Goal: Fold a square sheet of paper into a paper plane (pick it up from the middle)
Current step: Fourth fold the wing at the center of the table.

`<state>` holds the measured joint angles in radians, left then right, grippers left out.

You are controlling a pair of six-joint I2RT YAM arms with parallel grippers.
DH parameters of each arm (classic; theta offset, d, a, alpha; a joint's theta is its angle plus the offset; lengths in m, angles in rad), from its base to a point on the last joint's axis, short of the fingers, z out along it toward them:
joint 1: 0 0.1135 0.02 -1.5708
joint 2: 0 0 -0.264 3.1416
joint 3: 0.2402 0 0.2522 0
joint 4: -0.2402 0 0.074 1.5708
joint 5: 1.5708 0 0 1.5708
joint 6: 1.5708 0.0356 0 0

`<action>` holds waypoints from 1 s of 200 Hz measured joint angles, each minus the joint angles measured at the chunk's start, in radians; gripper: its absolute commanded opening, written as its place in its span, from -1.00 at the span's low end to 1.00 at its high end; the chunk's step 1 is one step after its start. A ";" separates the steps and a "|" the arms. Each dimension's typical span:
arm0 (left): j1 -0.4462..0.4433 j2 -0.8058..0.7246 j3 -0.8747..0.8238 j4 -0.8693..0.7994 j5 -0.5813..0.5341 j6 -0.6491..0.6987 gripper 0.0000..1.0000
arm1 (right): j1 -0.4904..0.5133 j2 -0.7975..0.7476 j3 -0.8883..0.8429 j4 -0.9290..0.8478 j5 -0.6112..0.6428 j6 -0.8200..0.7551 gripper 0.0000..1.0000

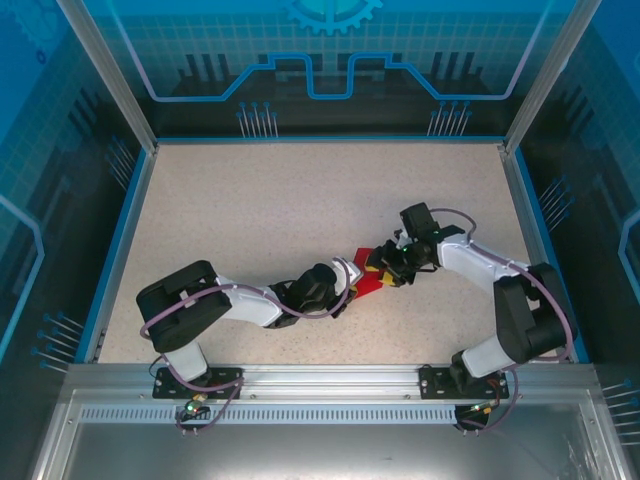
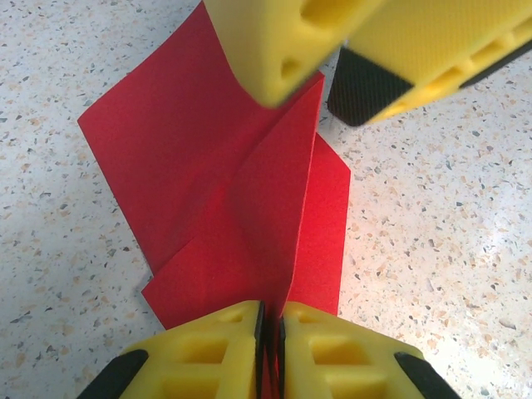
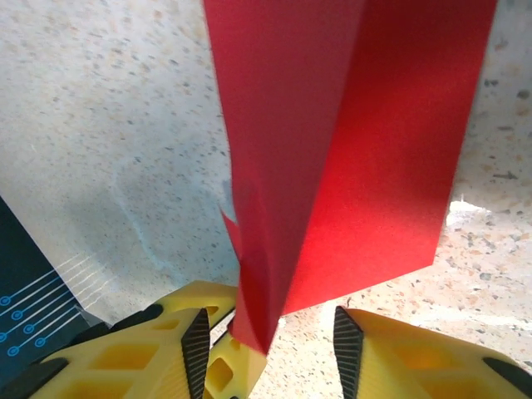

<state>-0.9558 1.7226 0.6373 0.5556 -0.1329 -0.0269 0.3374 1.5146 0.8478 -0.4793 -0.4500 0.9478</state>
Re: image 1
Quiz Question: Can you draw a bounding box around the aluminium mounting rail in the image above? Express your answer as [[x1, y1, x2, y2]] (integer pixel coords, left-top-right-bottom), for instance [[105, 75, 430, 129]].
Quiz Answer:
[[64, 363, 599, 404]]

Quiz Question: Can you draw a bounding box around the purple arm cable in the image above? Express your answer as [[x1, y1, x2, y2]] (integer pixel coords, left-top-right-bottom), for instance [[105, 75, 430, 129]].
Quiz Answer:
[[429, 207, 575, 437], [138, 257, 351, 437]]

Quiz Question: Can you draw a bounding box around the aluminium blue side rail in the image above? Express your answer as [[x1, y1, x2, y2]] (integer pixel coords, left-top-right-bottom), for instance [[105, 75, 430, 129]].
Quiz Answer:
[[74, 144, 160, 365], [499, 142, 591, 365]]

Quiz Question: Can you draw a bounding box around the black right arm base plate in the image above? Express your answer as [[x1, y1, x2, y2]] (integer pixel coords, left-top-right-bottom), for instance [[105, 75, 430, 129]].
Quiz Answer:
[[418, 364, 512, 401]]

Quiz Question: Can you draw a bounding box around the aluminium frame post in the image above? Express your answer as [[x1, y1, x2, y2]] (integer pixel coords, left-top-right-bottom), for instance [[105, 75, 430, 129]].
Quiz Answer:
[[501, 0, 592, 157], [54, 0, 160, 157]]

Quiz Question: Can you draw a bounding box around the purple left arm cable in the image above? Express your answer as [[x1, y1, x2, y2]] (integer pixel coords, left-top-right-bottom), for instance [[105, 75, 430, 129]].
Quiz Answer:
[[138, 257, 351, 437]]

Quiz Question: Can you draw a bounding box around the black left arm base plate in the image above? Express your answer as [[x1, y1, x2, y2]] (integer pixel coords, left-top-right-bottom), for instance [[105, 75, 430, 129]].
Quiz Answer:
[[152, 366, 246, 401]]

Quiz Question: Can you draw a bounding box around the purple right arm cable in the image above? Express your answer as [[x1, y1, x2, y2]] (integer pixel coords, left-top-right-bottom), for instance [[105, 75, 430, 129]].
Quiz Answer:
[[429, 207, 575, 437]]

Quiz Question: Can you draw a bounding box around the slotted grey cable duct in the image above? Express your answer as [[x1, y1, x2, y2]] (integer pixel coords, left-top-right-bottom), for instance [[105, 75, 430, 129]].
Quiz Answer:
[[78, 405, 460, 426]]

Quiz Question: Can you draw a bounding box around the blue printed enclosure panel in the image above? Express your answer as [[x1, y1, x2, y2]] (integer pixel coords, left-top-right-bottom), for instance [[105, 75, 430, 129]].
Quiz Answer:
[[517, 0, 640, 480], [0, 0, 151, 480], [82, 0, 561, 140]]

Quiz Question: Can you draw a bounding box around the steel sheet platform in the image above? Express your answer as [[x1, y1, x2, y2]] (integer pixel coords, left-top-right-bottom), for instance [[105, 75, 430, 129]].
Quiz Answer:
[[29, 389, 632, 480]]

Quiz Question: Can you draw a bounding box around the red cloth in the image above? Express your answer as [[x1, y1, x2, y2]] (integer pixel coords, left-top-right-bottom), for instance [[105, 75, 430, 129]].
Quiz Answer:
[[349, 247, 389, 301]]

